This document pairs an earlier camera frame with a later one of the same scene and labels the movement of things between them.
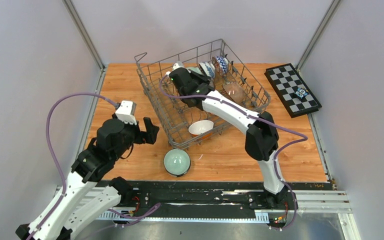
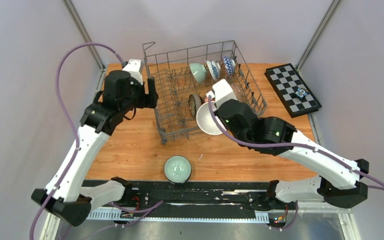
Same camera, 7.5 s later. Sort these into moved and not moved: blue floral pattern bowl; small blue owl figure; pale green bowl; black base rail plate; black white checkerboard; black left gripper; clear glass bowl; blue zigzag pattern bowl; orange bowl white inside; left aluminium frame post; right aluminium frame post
Moved: orange bowl white inside; blue floral pattern bowl; blue zigzag pattern bowl; black left gripper; pale green bowl
Not moved: black base rail plate; black white checkerboard; small blue owl figure; right aluminium frame post; left aluminium frame post; clear glass bowl
